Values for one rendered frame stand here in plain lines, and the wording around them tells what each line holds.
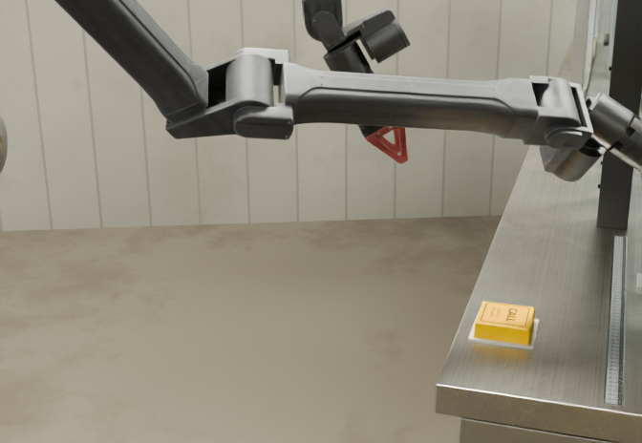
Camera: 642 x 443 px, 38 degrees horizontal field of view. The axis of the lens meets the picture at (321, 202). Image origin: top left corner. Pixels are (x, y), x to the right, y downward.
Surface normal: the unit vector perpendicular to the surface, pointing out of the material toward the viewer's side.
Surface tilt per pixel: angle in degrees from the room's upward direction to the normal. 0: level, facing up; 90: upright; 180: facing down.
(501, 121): 122
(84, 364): 0
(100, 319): 0
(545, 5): 90
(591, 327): 0
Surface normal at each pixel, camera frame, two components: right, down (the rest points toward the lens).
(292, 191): 0.07, 0.32
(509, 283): -0.01, -0.94
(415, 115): 0.07, 0.79
